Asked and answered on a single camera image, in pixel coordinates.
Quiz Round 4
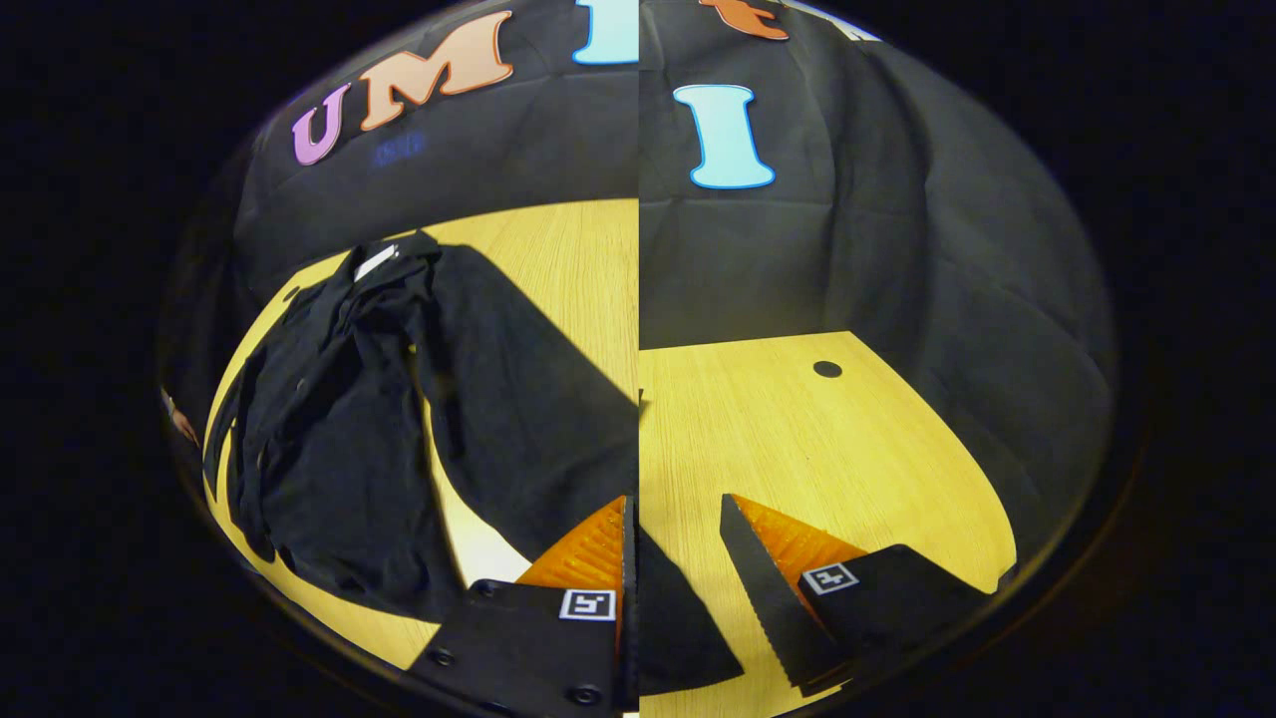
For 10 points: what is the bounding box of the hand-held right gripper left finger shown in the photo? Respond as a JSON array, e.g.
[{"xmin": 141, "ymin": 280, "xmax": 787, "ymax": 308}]
[{"xmin": 407, "ymin": 496, "xmax": 639, "ymax": 718}]

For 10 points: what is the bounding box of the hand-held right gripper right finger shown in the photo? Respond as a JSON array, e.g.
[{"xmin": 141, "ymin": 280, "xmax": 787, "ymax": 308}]
[{"xmin": 719, "ymin": 493, "xmax": 1001, "ymax": 699}]

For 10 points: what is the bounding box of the black backdrop cloth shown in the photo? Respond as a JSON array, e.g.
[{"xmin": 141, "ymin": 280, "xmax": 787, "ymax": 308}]
[{"xmin": 159, "ymin": 0, "xmax": 1117, "ymax": 599}]

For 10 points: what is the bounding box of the black jacket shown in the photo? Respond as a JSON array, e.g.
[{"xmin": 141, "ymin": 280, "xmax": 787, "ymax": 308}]
[{"xmin": 202, "ymin": 229, "xmax": 745, "ymax": 696}]

